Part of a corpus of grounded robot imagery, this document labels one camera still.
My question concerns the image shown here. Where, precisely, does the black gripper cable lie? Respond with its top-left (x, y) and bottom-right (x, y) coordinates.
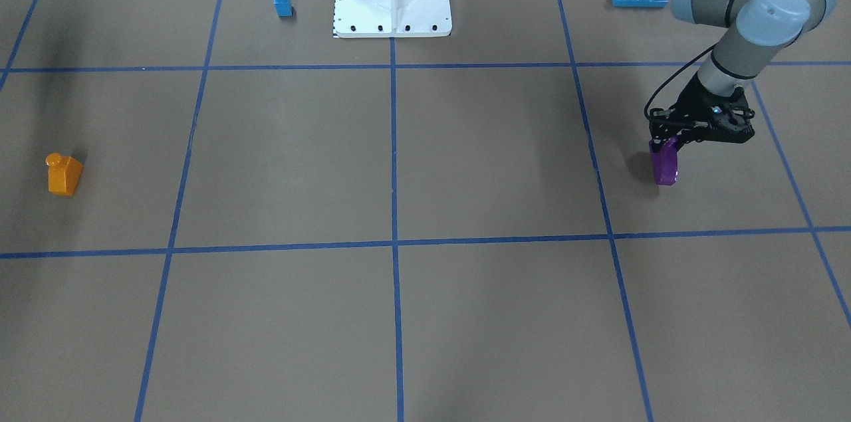
top-left (644, 0), bottom-right (779, 122)

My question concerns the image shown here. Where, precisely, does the orange trapezoid block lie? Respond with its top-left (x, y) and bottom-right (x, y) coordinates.
top-left (45, 153), bottom-right (84, 197)

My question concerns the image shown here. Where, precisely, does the purple trapezoid block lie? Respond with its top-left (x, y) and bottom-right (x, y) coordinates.
top-left (648, 137), bottom-right (679, 186)

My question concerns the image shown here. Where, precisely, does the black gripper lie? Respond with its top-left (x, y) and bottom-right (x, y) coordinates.
top-left (648, 76), bottom-right (756, 154)

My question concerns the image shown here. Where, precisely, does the small blue single-stud block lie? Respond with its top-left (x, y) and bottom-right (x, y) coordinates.
top-left (273, 0), bottom-right (294, 17)

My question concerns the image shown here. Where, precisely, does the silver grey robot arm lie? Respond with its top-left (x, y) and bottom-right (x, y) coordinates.
top-left (644, 0), bottom-right (838, 155)

